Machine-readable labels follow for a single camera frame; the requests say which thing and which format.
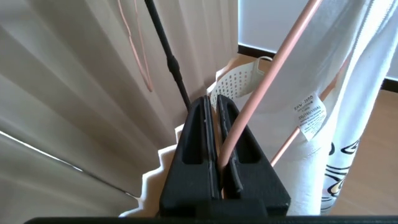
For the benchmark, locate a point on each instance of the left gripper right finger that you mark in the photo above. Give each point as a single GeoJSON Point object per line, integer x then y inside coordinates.
{"type": "Point", "coordinates": [261, 193]}

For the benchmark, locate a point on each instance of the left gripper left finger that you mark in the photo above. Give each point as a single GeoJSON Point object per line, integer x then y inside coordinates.
{"type": "Point", "coordinates": [186, 186]}

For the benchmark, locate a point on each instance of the pink clothes hanger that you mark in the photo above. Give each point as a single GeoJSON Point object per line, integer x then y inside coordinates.
{"type": "Point", "coordinates": [136, 59]}
{"type": "Point", "coordinates": [267, 81]}

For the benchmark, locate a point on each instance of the white printed t-shirt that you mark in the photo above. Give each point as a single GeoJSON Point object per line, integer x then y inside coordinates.
{"type": "Point", "coordinates": [311, 56]}

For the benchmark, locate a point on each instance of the white laundry basket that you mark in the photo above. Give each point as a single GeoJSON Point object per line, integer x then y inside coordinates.
{"type": "Point", "coordinates": [236, 82]}

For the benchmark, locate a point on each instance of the black clothes rack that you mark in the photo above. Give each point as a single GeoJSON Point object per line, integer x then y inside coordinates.
{"type": "Point", "coordinates": [172, 63]}

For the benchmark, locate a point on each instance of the beige curtain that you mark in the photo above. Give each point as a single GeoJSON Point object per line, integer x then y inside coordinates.
{"type": "Point", "coordinates": [77, 93]}

